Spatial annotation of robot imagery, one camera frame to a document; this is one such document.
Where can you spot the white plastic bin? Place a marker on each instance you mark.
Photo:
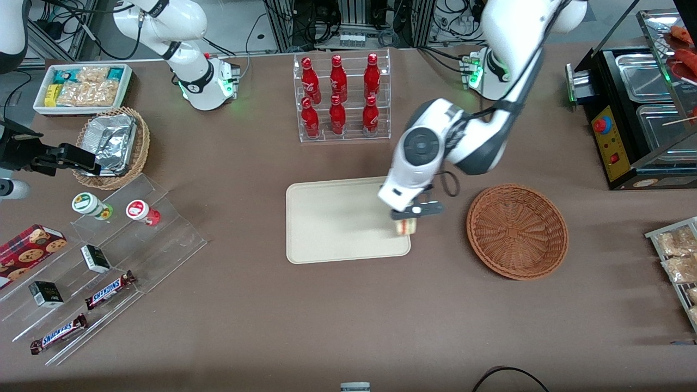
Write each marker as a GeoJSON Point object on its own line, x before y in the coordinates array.
{"type": "Point", "coordinates": [128, 76]}

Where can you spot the teal snack packet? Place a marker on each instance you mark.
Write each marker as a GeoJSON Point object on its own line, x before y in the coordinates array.
{"type": "Point", "coordinates": [62, 76]}
{"type": "Point", "coordinates": [116, 73]}

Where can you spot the red cookie box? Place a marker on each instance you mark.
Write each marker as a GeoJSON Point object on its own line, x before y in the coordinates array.
{"type": "Point", "coordinates": [30, 253]}

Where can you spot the triangle sandwich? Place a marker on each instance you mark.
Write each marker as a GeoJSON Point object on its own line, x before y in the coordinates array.
{"type": "Point", "coordinates": [405, 227]}

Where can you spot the aluminium frame cabinet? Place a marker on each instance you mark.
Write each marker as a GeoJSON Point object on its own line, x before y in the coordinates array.
{"type": "Point", "coordinates": [283, 27]}

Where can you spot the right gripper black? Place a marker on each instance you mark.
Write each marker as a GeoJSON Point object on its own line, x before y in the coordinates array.
{"type": "Point", "coordinates": [20, 148]}

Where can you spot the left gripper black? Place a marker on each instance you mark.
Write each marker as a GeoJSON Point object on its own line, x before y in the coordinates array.
{"type": "Point", "coordinates": [396, 216]}

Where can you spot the red cola bottle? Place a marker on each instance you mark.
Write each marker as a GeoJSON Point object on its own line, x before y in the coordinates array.
{"type": "Point", "coordinates": [311, 84]}
{"type": "Point", "coordinates": [337, 117]}
{"type": "Point", "coordinates": [371, 117]}
{"type": "Point", "coordinates": [310, 122]}
{"type": "Point", "coordinates": [338, 81]}
{"type": "Point", "coordinates": [372, 79]}

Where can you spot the small black carton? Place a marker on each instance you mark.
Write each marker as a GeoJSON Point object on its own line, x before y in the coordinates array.
{"type": "Point", "coordinates": [46, 294]}
{"type": "Point", "coordinates": [96, 259]}

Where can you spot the small grey device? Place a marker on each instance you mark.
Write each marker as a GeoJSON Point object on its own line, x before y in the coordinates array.
{"type": "Point", "coordinates": [355, 387]}

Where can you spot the clear acrylic stepped riser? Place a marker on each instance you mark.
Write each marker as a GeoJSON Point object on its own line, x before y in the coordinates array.
{"type": "Point", "coordinates": [174, 239]}
{"type": "Point", "coordinates": [22, 326]}

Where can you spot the Snickers chocolate bar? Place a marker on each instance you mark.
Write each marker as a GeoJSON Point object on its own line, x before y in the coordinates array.
{"type": "Point", "coordinates": [59, 334]}
{"type": "Point", "coordinates": [109, 290]}

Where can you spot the clear cracker bag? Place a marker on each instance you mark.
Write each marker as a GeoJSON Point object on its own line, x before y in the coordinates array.
{"type": "Point", "coordinates": [87, 93]}
{"type": "Point", "coordinates": [92, 75]}

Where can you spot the yellow snack packet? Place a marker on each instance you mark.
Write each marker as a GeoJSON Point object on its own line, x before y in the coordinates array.
{"type": "Point", "coordinates": [52, 95]}

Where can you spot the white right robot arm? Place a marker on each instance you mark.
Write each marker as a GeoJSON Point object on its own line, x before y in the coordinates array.
{"type": "Point", "coordinates": [204, 90]}

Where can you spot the black food warmer machine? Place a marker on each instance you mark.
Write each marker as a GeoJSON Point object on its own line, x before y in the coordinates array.
{"type": "Point", "coordinates": [612, 147]}

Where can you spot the brown wicker basket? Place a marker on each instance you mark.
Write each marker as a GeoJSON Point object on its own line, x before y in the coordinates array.
{"type": "Point", "coordinates": [517, 234]}

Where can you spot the aluminium foil tray stack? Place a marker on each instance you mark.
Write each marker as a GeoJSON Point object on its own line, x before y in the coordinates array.
{"type": "Point", "coordinates": [109, 141]}

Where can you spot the white power strip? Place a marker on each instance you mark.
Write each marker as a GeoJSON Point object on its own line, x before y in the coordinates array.
{"type": "Point", "coordinates": [351, 39]}

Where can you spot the clear acrylic bottle rack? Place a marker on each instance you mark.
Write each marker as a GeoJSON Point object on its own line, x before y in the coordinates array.
{"type": "Point", "coordinates": [354, 139]}

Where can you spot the wooden skewer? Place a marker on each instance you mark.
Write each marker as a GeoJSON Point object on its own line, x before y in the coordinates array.
{"type": "Point", "coordinates": [680, 120]}

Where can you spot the cream plastic tray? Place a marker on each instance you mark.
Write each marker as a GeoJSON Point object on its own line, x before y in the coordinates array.
{"type": "Point", "coordinates": [337, 223]}

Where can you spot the clear snack bag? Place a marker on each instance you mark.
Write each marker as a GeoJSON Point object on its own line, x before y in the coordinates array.
{"type": "Point", "coordinates": [692, 295]}
{"type": "Point", "coordinates": [680, 269]}
{"type": "Point", "coordinates": [678, 242]}
{"type": "Point", "coordinates": [693, 316]}

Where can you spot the green lid cup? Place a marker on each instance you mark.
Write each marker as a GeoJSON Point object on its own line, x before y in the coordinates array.
{"type": "Point", "coordinates": [87, 203]}

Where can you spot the stainless steel pan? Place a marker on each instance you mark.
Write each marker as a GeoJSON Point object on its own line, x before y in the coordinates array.
{"type": "Point", "coordinates": [642, 76]}
{"type": "Point", "coordinates": [661, 133]}

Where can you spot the red sausage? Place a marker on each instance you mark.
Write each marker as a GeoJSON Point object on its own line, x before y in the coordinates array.
{"type": "Point", "coordinates": [683, 34]}
{"type": "Point", "coordinates": [687, 57]}

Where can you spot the red lid cup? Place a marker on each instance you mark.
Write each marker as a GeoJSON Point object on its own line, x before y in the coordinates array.
{"type": "Point", "coordinates": [140, 211]}

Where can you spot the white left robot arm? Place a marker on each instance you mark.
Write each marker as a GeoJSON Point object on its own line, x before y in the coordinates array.
{"type": "Point", "coordinates": [414, 179]}

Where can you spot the light wicker basket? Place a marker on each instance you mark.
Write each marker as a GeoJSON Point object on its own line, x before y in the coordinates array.
{"type": "Point", "coordinates": [139, 158]}

